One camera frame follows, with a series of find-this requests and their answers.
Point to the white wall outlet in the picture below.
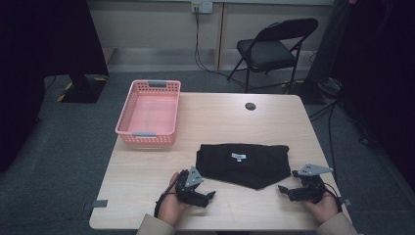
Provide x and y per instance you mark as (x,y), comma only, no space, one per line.
(201,6)

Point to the dark curtain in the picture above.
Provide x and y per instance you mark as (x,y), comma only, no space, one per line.
(385,65)
(42,49)

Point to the pink plastic basket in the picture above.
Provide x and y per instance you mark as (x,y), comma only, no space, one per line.
(150,114)

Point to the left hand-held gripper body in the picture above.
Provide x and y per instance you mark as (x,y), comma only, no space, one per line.
(189,189)

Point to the black folding chair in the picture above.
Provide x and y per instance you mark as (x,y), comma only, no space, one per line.
(266,52)

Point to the person's right hand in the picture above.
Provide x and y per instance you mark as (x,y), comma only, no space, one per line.
(323,209)

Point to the grey table edge tab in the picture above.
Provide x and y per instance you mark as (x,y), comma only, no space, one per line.
(100,203)
(346,202)

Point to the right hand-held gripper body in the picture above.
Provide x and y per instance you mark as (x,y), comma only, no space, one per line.
(310,186)

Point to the black t-shirt with blue print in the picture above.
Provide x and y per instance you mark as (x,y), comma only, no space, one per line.
(261,166)

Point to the black stand base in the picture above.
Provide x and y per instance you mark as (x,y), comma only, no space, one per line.
(83,91)

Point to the black round table grommet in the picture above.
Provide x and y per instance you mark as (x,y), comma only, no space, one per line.
(250,106)

